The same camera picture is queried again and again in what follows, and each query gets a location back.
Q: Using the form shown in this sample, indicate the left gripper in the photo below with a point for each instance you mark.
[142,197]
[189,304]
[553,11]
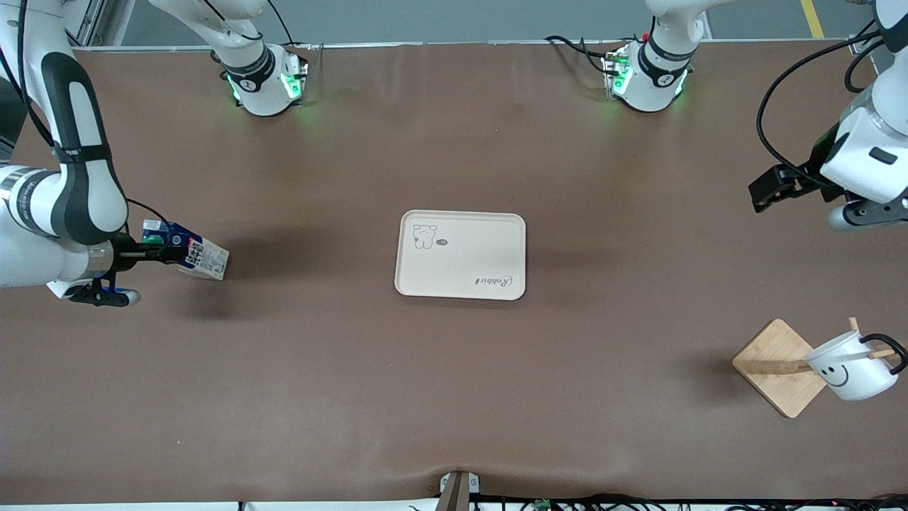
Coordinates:
[804,177]

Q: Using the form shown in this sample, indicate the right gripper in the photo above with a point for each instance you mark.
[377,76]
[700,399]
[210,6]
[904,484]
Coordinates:
[125,253]

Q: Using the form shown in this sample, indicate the blue milk carton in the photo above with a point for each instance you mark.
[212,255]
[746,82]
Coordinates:
[202,259]

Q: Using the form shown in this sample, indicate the white smiley mug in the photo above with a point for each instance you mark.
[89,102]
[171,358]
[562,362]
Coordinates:
[851,383]

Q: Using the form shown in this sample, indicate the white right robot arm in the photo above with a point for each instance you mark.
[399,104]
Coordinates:
[71,206]

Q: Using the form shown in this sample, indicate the wooden cup rack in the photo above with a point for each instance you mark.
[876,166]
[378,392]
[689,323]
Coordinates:
[777,383]

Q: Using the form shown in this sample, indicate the beige rabbit print tray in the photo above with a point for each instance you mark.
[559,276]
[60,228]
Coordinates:
[461,248]

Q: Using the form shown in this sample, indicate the aluminium frame corner post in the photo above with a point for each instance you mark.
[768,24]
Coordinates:
[864,44]

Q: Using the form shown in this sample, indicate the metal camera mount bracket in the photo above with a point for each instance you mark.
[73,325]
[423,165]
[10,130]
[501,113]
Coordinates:
[454,493]

